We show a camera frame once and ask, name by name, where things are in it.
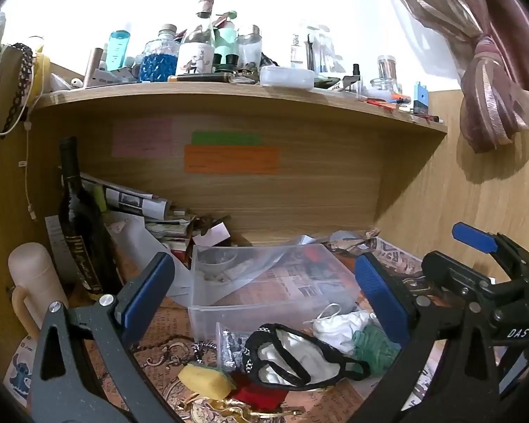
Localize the orange handled tool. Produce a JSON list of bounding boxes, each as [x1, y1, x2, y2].
[[367, 94, 411, 109]]

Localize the tall glass bottle cartoon label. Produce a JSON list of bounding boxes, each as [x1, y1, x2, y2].
[[176, 0, 217, 76]]

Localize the yellow tape roll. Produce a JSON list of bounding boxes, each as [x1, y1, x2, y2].
[[32, 50, 52, 98]]

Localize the brown pen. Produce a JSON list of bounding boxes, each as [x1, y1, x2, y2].
[[168, 73, 233, 84]]

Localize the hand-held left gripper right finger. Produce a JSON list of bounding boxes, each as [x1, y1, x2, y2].
[[348, 253, 499, 423]]

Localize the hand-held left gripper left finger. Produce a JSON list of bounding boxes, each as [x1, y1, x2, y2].
[[31, 252, 177, 423]]

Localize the orange sticky note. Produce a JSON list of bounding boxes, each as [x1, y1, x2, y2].
[[184, 145, 279, 174]]

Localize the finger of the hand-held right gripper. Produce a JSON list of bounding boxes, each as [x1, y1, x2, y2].
[[421, 251, 504, 314], [452, 222, 529, 283]]

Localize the small glass jar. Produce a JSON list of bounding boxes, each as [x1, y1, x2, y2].
[[369, 55, 400, 96]]

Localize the translucent plastic sheet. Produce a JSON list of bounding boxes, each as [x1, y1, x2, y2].
[[106, 211, 195, 307]]

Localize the small clear bag dark contents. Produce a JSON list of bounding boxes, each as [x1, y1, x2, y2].
[[216, 321, 253, 373]]

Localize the glass bottle blue beads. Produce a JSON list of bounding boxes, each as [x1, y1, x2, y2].
[[140, 24, 180, 83]]

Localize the clear plastic bag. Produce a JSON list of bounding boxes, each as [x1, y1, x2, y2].
[[194, 229, 377, 283]]

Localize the cream thermos bottle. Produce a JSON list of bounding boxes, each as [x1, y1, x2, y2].
[[7, 242, 69, 333]]

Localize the white cable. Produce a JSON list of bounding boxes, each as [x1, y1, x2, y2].
[[0, 35, 49, 220]]

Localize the white face mask black trim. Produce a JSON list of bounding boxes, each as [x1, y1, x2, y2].
[[244, 324, 372, 391]]

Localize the blue plastic block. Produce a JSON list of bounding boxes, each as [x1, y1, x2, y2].
[[413, 81, 429, 114]]

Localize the green knitted cloth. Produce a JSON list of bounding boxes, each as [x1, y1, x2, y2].
[[350, 324, 402, 377]]

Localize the red cloth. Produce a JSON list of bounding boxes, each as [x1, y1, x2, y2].
[[229, 372, 289, 412]]

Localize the white plastic lidded container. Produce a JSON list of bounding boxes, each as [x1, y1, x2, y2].
[[259, 65, 315, 89]]

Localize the white paper card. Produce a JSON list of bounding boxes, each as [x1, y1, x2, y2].
[[193, 222, 231, 247]]

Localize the wooden shelf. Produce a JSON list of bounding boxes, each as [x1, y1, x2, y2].
[[29, 80, 449, 247]]

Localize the gold keychain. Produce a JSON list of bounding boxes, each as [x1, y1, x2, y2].
[[176, 394, 303, 423]]

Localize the clear plastic storage box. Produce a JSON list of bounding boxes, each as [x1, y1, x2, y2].
[[189, 243, 363, 341]]

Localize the dark wine bottle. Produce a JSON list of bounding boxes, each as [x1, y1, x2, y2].
[[57, 136, 121, 296]]

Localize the cartoon sticker card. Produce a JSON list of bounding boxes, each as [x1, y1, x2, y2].
[[2, 334, 40, 410]]

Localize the yellow sponge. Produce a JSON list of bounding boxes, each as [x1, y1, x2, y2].
[[177, 363, 236, 403]]

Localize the pink sticky note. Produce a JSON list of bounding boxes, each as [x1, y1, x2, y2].
[[112, 117, 174, 158]]

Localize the blue clear plastic bottle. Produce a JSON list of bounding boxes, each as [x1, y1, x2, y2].
[[108, 30, 131, 72]]

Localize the maroon striped curtain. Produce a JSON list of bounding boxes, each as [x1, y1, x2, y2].
[[374, 0, 529, 155]]

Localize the black lace band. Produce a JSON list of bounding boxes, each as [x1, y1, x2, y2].
[[0, 43, 35, 136]]

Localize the newspaper desk lining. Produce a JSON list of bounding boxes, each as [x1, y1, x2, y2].
[[326, 228, 496, 408]]

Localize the stack of newspapers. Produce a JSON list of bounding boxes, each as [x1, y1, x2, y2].
[[77, 172, 232, 265]]

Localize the clear plastic packaging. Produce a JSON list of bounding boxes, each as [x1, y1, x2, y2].
[[290, 23, 350, 76]]

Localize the black beaded chain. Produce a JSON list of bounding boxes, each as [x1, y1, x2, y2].
[[130, 337, 217, 366]]

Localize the mint green bottle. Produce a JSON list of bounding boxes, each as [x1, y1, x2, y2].
[[213, 10, 241, 74]]

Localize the clear glass jar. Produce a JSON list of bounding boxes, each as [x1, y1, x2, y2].
[[237, 25, 263, 70]]

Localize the cardboard tube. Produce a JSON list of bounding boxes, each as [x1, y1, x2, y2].
[[82, 47, 105, 88]]

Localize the green sticky note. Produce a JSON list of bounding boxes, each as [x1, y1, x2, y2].
[[191, 131, 262, 146]]

